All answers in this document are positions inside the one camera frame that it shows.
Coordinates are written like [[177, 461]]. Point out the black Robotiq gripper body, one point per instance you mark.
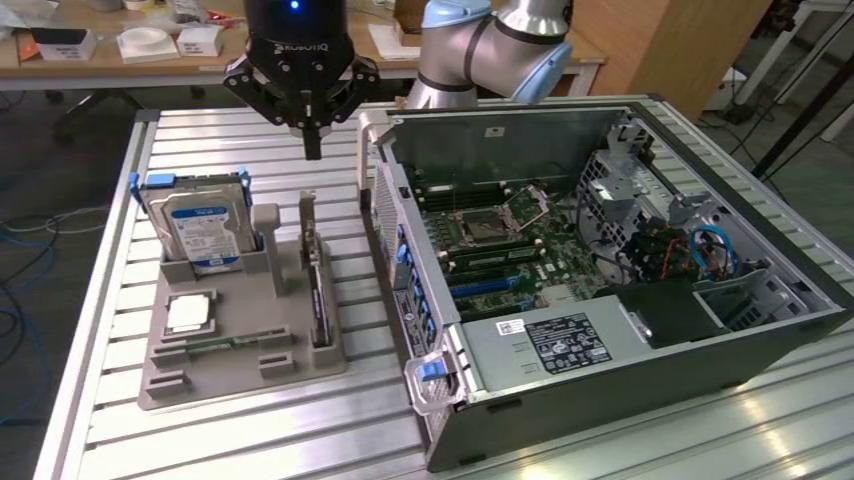
[[301, 50]]

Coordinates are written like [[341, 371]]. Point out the Nvidia graphics card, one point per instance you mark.
[[321, 300]]

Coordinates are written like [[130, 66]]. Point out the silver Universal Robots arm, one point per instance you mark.
[[454, 55]]

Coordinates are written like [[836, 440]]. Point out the white paper booklet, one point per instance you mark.
[[394, 42]]

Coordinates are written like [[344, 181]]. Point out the plain white box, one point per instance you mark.
[[201, 42]]

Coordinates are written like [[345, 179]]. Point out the white square tray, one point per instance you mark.
[[147, 47]]

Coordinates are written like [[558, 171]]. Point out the wooden desk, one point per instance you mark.
[[101, 67]]

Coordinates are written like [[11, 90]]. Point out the black office chair base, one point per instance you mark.
[[87, 102]]

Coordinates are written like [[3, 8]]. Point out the hard disk with blue caddy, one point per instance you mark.
[[201, 230]]

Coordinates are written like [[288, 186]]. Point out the white box with black lid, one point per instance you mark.
[[63, 45]]

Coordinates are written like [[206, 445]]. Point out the blue slot retention clip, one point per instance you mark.
[[413, 285], [425, 312], [434, 337], [401, 247]]

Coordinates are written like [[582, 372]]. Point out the CPU socket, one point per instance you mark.
[[484, 227]]

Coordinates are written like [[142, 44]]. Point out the metal socket cover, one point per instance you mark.
[[530, 202]]

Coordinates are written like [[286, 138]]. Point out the metal disk bay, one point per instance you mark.
[[614, 192]]

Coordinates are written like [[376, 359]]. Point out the grey parts rack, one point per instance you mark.
[[281, 310]]

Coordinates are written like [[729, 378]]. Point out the silver CPU chip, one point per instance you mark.
[[189, 314]]

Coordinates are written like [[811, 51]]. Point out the green motherboard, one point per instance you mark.
[[568, 265]]

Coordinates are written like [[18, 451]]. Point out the green RAM stick on rack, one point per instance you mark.
[[221, 344]]

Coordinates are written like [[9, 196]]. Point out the wooden cabinet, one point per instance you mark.
[[701, 45]]

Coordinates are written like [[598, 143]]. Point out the silver chipset heatsink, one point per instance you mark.
[[560, 296]]

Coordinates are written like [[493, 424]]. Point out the white floor bin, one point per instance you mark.
[[724, 95]]

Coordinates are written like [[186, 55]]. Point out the blue case release latch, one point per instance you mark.
[[429, 374]]

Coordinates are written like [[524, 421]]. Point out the silver power supply unit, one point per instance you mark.
[[494, 365]]

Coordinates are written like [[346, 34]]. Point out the open black PC case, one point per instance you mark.
[[601, 415]]

